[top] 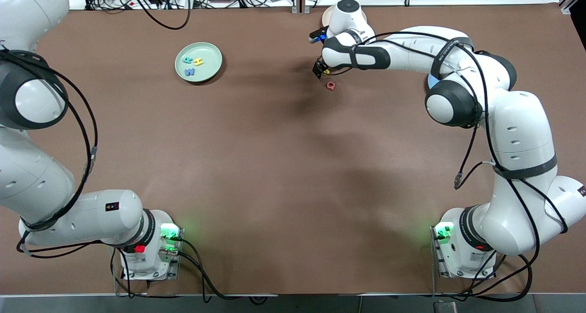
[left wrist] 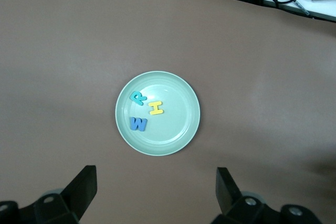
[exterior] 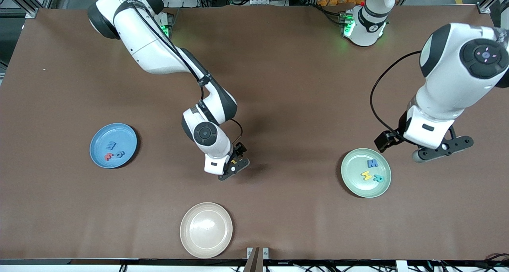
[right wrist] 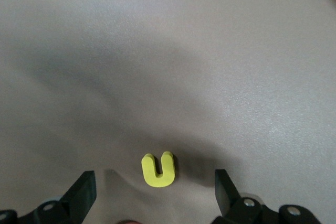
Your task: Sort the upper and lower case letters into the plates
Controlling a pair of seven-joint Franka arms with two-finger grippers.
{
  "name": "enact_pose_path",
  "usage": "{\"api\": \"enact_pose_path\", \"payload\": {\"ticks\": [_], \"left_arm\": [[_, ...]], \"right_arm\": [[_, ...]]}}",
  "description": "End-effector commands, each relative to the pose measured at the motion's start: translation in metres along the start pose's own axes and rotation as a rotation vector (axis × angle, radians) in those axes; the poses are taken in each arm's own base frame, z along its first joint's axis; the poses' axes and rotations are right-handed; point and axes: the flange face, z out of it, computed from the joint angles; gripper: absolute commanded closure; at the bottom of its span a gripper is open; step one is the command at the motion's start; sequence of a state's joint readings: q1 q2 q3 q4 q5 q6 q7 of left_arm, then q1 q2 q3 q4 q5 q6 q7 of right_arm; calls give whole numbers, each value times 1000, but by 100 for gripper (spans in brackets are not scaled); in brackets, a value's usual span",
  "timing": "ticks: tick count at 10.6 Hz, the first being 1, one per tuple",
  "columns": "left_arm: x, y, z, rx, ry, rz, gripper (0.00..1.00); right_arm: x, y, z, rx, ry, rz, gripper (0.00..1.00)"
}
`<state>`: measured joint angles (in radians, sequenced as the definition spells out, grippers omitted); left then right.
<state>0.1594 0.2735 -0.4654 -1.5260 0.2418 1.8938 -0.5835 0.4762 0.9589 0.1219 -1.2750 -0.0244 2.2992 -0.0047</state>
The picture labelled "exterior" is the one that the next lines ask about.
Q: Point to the pale green plate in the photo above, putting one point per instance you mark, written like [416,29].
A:
[356,176]

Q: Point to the yellow foam letter H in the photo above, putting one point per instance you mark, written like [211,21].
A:
[366,176]

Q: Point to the blue foam capital M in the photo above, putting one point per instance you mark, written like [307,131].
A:
[372,164]

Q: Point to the pink foam lowercase w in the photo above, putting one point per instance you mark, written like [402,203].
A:
[108,157]

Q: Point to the blue foam lowercase g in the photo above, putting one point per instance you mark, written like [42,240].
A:
[117,154]

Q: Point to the blue foam lowercase m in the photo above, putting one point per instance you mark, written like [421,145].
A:
[112,146]

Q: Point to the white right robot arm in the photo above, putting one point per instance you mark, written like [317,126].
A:
[151,45]

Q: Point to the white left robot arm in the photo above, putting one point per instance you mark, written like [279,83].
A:
[449,85]

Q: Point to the blue plate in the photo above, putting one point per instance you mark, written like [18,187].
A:
[119,135]

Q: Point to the teal foam letter R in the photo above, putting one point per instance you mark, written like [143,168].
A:
[377,178]

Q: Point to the pale beige plate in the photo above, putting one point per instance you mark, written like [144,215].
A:
[206,230]

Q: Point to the aluminium frame profile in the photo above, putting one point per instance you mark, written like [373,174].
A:
[483,8]
[32,12]

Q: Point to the metal table edge bracket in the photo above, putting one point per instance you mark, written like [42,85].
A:
[256,264]

